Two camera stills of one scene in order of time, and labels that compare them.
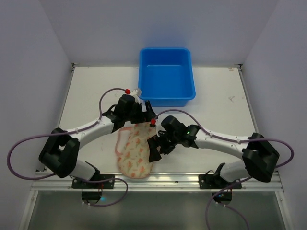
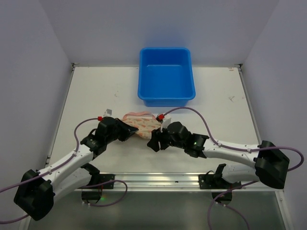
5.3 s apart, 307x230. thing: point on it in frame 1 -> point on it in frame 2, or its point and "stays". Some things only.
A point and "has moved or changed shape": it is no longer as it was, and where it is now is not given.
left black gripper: (146, 115) -> (120, 130)
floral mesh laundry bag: (132, 147) has moved or changed shape
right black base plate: (221, 189) stays
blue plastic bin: (165, 76) stays
